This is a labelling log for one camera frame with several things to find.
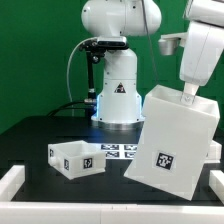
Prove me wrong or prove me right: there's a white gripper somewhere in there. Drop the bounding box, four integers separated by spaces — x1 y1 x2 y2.
180 22 224 104

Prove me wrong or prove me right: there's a large white drawer housing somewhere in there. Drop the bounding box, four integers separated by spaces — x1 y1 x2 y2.
124 85 220 200

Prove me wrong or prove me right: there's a small white drawer box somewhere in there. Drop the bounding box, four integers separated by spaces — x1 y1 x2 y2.
48 140 106 180

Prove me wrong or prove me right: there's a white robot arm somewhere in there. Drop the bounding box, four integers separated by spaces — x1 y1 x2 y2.
81 0 224 130

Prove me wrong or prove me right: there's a white marker sheet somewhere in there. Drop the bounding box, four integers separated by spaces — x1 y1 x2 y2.
95 143 137 160

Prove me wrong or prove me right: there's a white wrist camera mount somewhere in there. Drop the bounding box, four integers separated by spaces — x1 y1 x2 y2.
158 32 187 56

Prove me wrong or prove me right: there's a white right rail block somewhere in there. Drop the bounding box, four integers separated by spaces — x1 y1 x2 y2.
209 170 224 203

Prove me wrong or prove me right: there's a white rail block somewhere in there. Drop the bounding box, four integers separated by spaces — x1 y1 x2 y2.
0 165 25 202
209 170 224 203

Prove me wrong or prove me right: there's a black camera on stand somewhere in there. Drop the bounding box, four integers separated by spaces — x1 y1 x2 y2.
79 36 129 99

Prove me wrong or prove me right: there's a black cable bundle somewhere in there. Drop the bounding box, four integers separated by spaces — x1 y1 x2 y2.
46 99 98 118

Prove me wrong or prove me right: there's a grey cable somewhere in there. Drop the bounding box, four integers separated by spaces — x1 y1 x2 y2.
66 37 98 103

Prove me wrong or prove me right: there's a white left rail block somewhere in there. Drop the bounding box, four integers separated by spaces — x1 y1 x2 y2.
0 165 25 202

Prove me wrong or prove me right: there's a white front rail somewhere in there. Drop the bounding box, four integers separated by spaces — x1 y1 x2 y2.
0 202 224 224

